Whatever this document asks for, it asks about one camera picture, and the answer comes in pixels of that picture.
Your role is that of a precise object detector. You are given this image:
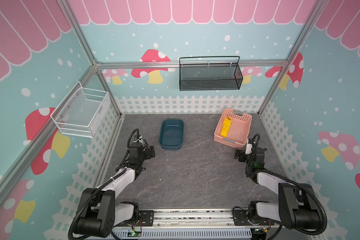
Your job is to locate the dark teal plastic tub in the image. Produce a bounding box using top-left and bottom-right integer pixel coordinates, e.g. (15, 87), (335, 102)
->
(159, 119), (184, 151)

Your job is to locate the yellow paper napkin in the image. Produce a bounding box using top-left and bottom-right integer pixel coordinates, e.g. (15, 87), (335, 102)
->
(220, 117), (232, 138)

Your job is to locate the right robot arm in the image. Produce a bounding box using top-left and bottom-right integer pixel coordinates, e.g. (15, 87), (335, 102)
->
(232, 134), (328, 239)

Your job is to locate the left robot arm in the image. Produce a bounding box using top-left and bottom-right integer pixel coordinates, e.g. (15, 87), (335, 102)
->
(68, 129), (156, 240)

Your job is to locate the pink perforated plastic basket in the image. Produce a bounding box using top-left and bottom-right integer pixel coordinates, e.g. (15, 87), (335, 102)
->
(214, 108), (252, 149)

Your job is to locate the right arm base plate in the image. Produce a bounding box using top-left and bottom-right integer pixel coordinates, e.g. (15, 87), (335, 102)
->
(232, 207), (275, 228)

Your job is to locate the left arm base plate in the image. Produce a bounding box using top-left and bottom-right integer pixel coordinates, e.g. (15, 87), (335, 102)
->
(126, 210), (155, 227)

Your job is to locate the aluminium front rail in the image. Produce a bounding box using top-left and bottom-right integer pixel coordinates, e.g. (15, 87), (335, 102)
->
(68, 207), (319, 230)

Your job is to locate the white wire mesh basket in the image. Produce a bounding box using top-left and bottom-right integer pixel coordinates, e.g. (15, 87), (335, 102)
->
(51, 82), (111, 138)

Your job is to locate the black wire mesh basket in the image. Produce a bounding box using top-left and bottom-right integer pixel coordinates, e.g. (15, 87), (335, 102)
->
(179, 56), (244, 91)

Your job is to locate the white slotted cable duct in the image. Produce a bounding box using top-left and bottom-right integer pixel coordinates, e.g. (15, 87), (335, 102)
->
(113, 228), (253, 240)

